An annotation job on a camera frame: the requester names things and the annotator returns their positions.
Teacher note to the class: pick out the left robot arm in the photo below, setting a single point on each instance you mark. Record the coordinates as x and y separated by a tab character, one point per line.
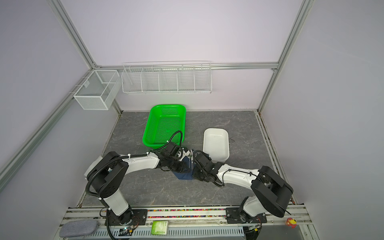
106	174

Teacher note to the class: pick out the white ceramic dish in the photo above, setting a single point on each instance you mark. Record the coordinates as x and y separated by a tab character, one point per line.
216	144

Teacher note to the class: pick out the dark blue paper napkin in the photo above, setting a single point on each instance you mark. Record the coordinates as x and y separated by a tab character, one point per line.
188	166

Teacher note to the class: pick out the grey cloth pad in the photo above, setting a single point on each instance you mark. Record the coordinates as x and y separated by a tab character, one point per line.
78	228

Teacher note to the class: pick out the white wire shelf rack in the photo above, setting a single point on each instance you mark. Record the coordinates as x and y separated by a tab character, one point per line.
167	77

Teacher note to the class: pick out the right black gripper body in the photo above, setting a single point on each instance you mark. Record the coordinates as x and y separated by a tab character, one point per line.
201	175

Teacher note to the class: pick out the green plastic basket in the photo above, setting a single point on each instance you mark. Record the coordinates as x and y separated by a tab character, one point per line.
165	122

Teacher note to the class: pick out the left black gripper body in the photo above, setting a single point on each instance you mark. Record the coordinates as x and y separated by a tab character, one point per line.
175	164

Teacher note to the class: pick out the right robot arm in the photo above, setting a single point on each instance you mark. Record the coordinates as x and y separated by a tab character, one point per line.
272	194

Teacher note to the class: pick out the white mesh box basket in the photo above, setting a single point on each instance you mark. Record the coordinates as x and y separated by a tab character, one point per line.
99	90

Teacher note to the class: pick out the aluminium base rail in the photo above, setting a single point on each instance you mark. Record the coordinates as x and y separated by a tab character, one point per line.
186	222

